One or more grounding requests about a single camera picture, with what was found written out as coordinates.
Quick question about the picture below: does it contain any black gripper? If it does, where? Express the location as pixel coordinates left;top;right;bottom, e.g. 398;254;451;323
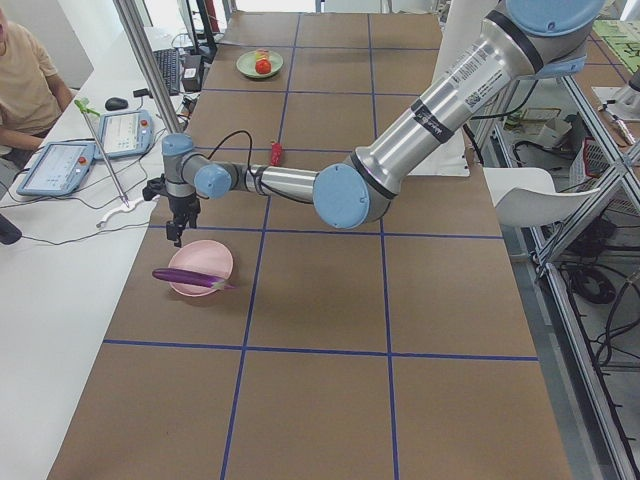
142;174;201;248

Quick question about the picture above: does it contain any purple eggplant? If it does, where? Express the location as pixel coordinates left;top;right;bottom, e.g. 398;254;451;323
151;268;234;290

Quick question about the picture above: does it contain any red pomegranate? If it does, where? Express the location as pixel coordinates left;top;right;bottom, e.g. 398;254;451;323
255;60;272;75

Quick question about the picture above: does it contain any yellow pink peach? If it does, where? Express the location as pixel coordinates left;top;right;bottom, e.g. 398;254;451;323
254;49;270;61

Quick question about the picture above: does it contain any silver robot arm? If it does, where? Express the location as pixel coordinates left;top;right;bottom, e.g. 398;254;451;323
142;1;604;246

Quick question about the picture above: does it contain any pink plate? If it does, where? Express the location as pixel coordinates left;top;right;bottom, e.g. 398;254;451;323
168;240;234;280

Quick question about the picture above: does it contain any blue teach pendant far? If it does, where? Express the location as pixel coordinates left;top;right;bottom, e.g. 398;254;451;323
98;110;154;159

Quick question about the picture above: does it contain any blue teach pendant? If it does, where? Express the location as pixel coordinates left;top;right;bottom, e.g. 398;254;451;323
98;110;154;159
17;142;95;197

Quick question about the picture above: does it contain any red chili pepper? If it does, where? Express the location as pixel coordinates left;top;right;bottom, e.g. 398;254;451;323
269;142;283;166

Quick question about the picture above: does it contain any blue teach pendant near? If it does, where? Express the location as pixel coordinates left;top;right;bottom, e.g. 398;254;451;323
17;142;95;197

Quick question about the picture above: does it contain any black computer mouse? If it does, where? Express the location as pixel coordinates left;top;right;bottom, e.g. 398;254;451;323
104;97;129;111

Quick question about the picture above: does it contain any black keyboard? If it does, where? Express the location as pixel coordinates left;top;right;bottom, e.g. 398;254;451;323
153;48;181;96

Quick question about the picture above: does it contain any light green plate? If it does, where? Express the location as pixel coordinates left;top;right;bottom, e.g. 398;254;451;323
236;49;284;79

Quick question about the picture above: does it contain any person in tan shirt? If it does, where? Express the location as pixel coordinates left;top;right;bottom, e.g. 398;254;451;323
1;16;73;170

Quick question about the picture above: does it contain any white chair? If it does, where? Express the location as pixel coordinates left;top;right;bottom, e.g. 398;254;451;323
483;167;600;227

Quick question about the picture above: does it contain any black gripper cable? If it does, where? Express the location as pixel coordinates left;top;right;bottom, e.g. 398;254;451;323
207;130;266;196

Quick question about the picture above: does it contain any aluminium frame post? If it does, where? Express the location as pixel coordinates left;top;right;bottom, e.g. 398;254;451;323
113;0;182;134

